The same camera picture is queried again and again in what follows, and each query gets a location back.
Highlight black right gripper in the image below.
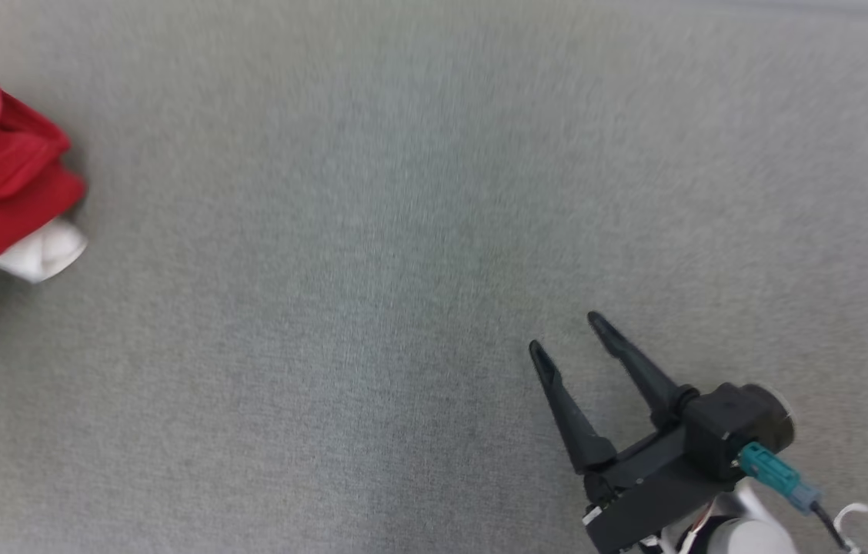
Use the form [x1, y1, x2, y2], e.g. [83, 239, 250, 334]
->
[528, 310, 746, 554]

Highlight teal right camera connector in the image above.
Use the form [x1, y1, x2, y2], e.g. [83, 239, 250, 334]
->
[737, 442, 821, 516]

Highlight thin white red wires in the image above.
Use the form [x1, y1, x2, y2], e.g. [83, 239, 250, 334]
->
[833, 502, 868, 554]

